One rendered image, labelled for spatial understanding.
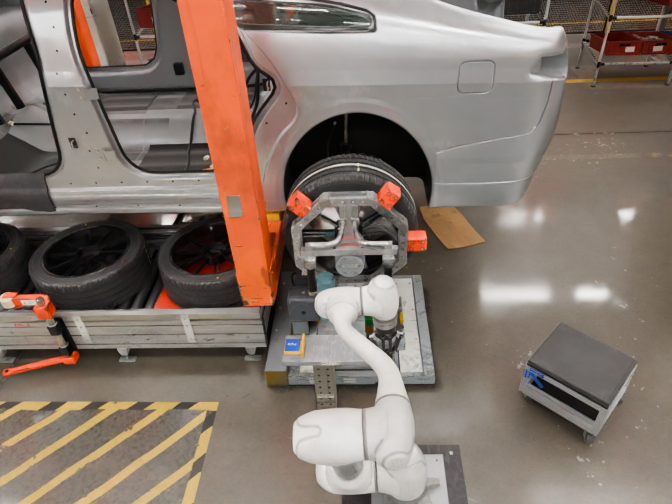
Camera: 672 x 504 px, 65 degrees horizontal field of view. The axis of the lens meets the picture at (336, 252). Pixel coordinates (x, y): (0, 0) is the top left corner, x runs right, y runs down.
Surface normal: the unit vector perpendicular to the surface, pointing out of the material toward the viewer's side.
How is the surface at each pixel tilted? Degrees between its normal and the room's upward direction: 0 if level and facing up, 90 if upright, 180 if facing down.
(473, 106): 90
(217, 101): 90
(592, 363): 0
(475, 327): 0
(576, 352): 0
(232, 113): 90
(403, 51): 81
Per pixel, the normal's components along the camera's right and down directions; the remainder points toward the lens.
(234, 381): -0.05, -0.78
